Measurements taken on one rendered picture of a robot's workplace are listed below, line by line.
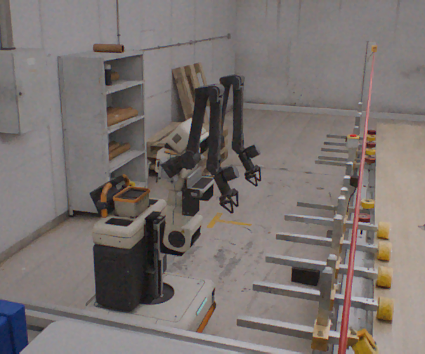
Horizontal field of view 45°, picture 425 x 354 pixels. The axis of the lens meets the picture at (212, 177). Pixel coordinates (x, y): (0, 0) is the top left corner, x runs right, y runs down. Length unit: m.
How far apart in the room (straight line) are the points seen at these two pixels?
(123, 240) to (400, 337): 1.58
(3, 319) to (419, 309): 1.99
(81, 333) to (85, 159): 4.81
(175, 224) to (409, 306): 1.36
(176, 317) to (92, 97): 2.42
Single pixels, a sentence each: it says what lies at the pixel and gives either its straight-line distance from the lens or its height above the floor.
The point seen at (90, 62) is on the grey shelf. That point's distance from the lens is 4.79.
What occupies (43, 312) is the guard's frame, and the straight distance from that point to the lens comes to 0.43.
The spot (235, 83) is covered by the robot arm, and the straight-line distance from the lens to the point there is 2.91.
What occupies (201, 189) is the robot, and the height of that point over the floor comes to 1.04.
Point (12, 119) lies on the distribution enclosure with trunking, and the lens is 4.18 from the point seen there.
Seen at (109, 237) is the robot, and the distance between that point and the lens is 2.96.
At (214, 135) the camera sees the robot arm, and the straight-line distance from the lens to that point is 2.56.
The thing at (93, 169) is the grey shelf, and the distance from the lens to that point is 5.00.
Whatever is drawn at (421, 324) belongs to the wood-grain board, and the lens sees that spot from 2.09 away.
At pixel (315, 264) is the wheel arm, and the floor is 0.96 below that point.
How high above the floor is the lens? 1.97
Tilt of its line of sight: 18 degrees down
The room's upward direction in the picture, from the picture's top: 1 degrees clockwise
